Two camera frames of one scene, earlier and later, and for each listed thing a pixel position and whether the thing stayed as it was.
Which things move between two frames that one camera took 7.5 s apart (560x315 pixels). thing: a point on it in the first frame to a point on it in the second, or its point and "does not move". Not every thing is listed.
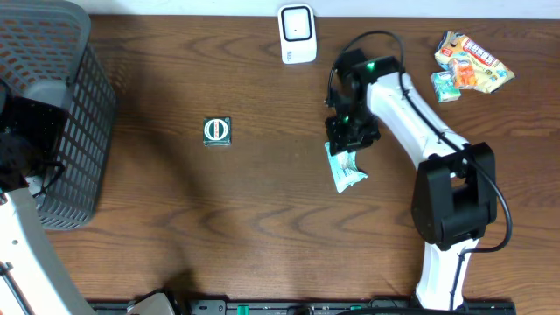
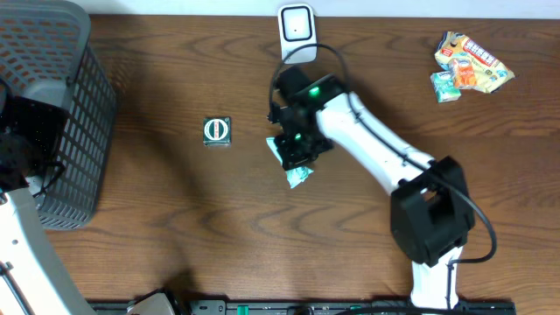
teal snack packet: [344, 169] to [293, 176]
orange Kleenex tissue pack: [464, 73] does not move
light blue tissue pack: [444, 82] does not move
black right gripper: [339, 140] to [291, 158]
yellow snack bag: [490, 72] does not move
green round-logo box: [217, 131] does not move
